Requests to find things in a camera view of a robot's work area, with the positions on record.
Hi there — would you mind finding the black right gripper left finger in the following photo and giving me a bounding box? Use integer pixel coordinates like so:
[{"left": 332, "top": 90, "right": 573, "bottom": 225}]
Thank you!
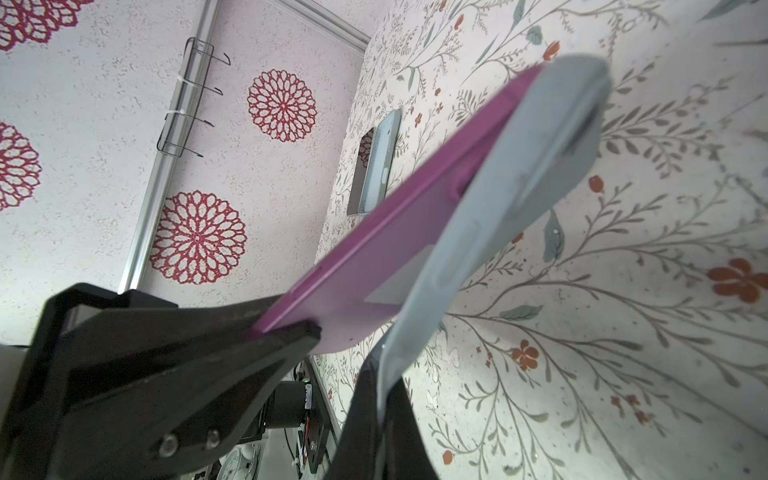
[{"left": 1, "top": 283, "right": 321, "bottom": 479}]

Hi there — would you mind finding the pale blue phone case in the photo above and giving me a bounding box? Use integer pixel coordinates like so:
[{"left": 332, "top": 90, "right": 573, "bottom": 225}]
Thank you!
[{"left": 369, "top": 54, "right": 612, "bottom": 421}]

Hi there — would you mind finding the black wire wall basket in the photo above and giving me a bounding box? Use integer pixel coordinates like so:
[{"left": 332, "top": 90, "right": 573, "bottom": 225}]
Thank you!
[{"left": 156, "top": 37, "right": 232, "bottom": 158}]

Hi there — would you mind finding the black phone purple back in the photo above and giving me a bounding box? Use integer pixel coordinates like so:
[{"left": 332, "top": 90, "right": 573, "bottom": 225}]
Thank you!
[{"left": 252, "top": 67, "right": 540, "bottom": 354}]

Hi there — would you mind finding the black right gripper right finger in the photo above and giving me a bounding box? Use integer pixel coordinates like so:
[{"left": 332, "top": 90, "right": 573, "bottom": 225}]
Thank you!
[{"left": 325, "top": 360, "right": 439, "bottom": 480}]

